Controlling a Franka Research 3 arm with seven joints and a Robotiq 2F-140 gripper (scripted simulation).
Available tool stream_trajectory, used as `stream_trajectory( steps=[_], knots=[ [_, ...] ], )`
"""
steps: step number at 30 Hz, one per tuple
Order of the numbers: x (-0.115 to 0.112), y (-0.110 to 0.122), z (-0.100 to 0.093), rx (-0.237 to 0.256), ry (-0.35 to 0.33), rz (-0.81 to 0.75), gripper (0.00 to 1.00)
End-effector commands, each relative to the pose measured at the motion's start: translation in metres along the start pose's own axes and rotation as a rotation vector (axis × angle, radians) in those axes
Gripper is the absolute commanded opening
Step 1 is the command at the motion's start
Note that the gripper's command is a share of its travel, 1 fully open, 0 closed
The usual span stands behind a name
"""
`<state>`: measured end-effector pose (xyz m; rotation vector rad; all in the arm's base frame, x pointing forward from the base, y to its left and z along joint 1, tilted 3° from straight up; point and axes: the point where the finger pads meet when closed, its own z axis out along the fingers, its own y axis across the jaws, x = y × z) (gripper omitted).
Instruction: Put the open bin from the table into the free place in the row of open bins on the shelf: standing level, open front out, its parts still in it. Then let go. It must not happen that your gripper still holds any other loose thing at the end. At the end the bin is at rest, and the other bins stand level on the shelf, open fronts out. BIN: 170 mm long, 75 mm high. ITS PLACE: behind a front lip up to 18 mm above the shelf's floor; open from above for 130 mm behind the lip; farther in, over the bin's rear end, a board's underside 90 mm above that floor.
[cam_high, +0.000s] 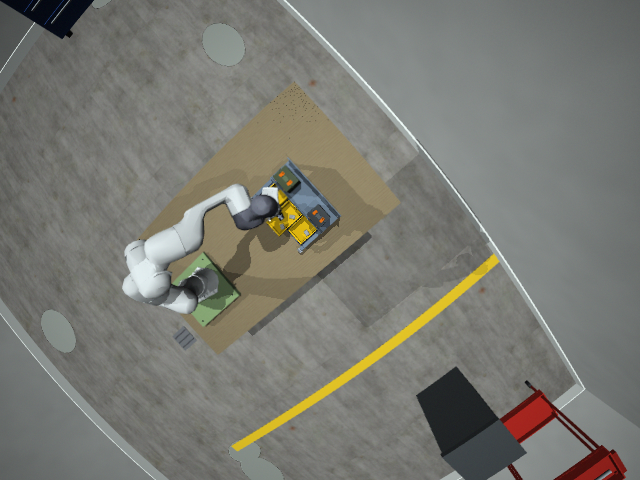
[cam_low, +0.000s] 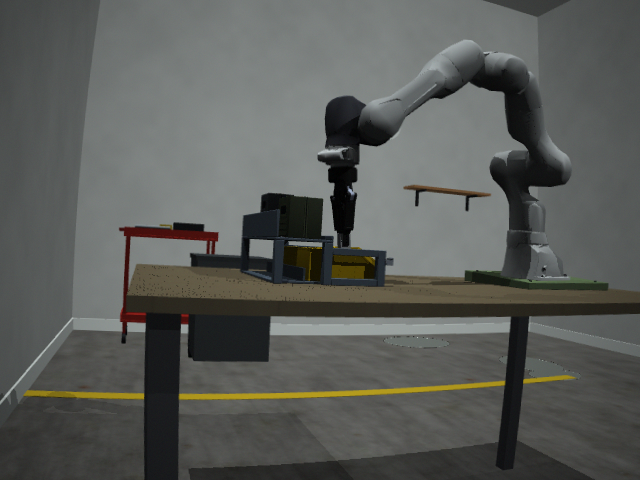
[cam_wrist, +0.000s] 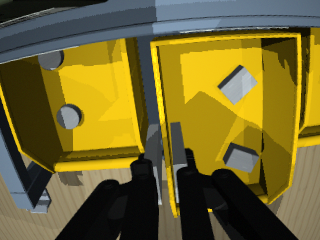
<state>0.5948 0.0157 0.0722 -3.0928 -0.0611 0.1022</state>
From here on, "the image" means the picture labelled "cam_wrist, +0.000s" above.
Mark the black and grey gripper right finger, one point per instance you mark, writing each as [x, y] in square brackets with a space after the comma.
[245, 218]

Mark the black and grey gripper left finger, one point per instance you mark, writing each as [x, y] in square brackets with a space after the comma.
[101, 216]

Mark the grey metal block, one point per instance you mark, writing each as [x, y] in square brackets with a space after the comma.
[240, 157]
[237, 84]

